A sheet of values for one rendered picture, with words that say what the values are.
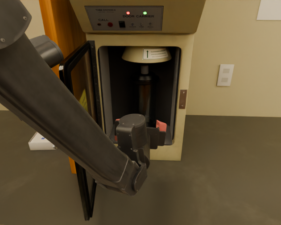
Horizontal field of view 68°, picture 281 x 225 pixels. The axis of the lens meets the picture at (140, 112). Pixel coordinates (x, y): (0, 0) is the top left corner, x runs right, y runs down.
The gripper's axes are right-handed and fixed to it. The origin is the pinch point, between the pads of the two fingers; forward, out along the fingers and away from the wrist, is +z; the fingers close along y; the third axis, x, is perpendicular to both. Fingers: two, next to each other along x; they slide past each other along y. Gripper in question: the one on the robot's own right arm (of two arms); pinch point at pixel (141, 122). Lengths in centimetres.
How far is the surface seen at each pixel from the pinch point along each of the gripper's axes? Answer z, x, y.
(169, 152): 9.5, 17.2, -11.7
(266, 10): 51, -35, -52
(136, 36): 8.7, -23.7, 3.6
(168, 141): 11.5, 13.5, -11.0
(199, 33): 52, -23, -24
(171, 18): 2.2, -29.3, -5.6
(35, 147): 13, 24, 43
